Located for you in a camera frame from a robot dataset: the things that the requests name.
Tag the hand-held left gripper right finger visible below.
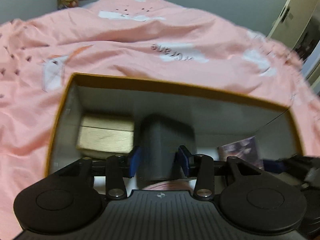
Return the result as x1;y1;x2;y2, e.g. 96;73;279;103
175;145;263;201

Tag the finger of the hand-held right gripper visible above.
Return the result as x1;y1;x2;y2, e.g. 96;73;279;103
262;156;310;175

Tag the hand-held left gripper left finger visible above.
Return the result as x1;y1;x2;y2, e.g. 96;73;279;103
60;145;143;200

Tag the black gift box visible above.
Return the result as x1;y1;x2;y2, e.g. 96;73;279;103
139;114;197;182

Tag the pink snap wallet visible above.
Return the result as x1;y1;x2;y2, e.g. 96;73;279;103
140;179;197;193

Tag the gold gift box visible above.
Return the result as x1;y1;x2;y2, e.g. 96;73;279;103
76;114;136;159

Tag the illustrated picture card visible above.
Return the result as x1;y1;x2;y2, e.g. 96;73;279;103
217;135;264;169

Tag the orange cardboard box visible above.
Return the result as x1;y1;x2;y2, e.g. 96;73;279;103
45;72;304;178

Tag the pink printed blanket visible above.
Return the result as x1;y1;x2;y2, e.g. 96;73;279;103
0;0;320;240

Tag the black door handle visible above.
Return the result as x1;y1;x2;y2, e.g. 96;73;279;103
279;6;291;24

